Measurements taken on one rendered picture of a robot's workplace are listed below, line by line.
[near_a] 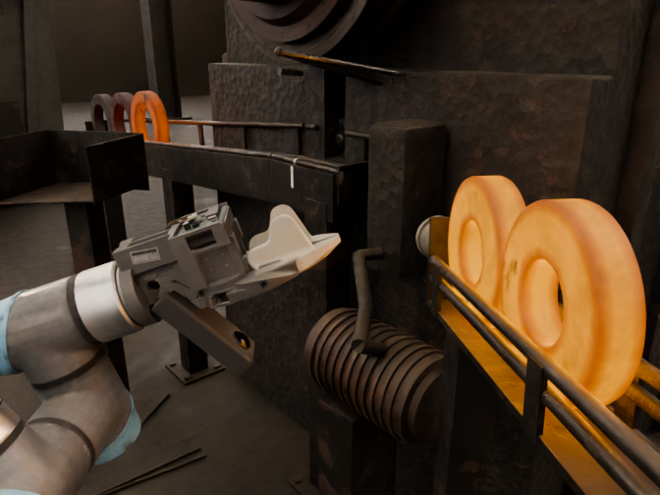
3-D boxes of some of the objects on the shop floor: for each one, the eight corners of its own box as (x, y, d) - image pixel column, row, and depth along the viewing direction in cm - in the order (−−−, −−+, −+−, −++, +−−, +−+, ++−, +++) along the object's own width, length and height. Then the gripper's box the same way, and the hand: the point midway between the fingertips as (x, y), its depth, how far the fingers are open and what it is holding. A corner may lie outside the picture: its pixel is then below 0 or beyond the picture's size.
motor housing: (355, 544, 107) (359, 293, 89) (445, 630, 91) (474, 345, 73) (302, 584, 99) (295, 316, 81) (391, 686, 83) (408, 381, 65)
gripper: (100, 265, 50) (324, 189, 49) (125, 234, 58) (316, 168, 58) (140, 344, 53) (352, 272, 52) (158, 302, 61) (340, 242, 61)
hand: (329, 247), depth 56 cm, fingers closed
